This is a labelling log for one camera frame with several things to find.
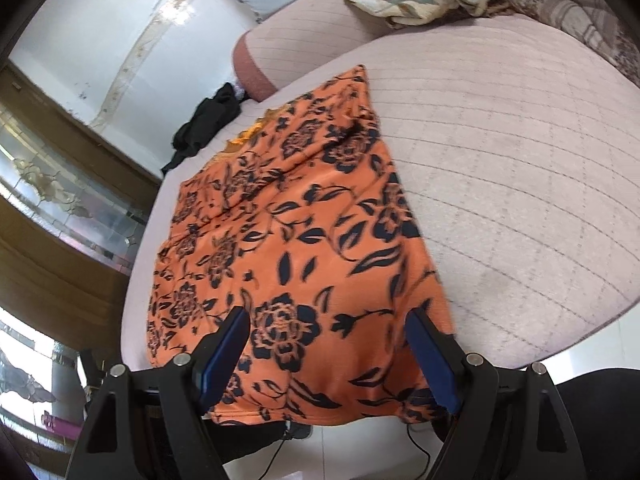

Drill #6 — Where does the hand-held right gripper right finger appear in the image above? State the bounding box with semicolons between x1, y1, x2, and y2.
405;307;588;480

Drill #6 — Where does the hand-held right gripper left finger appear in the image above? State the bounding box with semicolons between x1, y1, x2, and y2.
65;306;251;480

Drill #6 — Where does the orange floral shirt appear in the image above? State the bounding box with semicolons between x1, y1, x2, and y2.
145;64;457;428

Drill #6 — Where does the wooden door with glass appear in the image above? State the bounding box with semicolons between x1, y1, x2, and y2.
0;60;161;351

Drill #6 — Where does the pink quilted sofa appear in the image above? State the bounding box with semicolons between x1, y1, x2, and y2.
120;0;640;371

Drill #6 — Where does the black cloth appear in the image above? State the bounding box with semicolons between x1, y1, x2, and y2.
160;81;246;177

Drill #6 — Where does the striped floral cushion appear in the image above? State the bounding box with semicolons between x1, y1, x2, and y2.
510;0;640;88

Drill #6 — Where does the black cable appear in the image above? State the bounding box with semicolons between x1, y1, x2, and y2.
405;424;432;480

